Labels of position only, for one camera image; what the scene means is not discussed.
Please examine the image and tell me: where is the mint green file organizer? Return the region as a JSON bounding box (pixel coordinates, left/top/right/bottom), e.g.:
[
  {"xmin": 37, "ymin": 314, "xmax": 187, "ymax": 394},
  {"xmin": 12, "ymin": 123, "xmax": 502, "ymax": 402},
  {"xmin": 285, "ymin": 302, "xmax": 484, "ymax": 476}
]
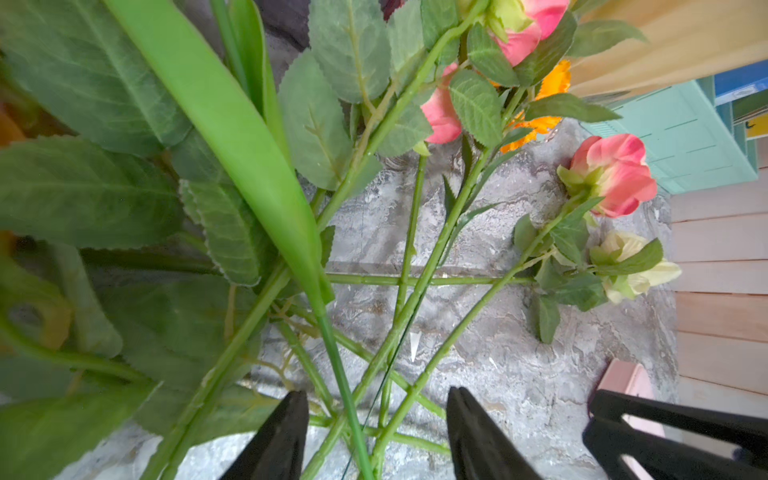
[{"xmin": 583, "ymin": 76, "xmax": 758, "ymax": 195}]

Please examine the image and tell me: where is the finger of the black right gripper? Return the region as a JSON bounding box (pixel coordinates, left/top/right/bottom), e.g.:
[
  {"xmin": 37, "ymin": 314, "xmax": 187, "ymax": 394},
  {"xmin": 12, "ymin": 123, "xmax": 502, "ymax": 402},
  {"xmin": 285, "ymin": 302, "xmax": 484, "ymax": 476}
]
[
  {"xmin": 583, "ymin": 417, "xmax": 767, "ymax": 479},
  {"xmin": 589, "ymin": 390, "xmax": 767, "ymax": 436}
]

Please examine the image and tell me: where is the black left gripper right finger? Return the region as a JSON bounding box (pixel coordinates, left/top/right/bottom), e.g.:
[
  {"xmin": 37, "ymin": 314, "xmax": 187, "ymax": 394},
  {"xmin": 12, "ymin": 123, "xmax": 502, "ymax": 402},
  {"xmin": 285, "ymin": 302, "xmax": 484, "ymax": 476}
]
[{"xmin": 446, "ymin": 387, "xmax": 541, "ymax": 480}]

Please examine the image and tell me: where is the large pink rose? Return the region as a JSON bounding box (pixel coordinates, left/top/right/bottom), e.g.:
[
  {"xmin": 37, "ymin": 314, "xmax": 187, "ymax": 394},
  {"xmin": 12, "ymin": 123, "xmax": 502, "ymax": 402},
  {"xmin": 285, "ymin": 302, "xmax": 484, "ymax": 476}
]
[{"xmin": 372, "ymin": 134, "xmax": 657, "ymax": 478}]

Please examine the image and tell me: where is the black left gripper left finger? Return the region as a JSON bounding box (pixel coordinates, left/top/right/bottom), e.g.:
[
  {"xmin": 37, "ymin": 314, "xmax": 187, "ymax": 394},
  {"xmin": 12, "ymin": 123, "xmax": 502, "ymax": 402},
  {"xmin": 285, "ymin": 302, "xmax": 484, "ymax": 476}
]
[{"xmin": 220, "ymin": 391, "xmax": 309, "ymax": 480}]

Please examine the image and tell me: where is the orange marigold flower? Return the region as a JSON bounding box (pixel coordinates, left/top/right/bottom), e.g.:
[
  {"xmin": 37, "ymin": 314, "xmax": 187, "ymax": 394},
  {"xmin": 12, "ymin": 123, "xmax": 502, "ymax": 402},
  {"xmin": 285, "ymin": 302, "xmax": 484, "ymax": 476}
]
[{"xmin": 377, "ymin": 58, "xmax": 573, "ymax": 433}]

